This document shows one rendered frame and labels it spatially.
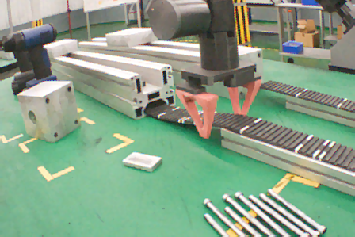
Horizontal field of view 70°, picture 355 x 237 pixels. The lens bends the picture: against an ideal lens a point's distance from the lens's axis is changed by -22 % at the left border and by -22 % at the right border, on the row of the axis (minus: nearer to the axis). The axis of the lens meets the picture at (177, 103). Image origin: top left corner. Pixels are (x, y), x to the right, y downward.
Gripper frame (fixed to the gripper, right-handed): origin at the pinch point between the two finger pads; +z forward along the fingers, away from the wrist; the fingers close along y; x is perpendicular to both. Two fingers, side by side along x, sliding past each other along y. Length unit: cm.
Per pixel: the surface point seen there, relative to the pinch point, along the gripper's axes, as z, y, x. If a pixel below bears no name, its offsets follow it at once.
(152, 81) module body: -2.7, -1.9, -22.1
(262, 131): -0.8, -0.6, 7.7
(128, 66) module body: -4.7, -1.7, -31.5
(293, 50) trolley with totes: 43, -277, -155
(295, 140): -0.5, -1.5, 13.5
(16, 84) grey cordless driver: -1, 24, -73
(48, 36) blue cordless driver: -15, 13, -51
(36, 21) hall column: -32, -164, -1022
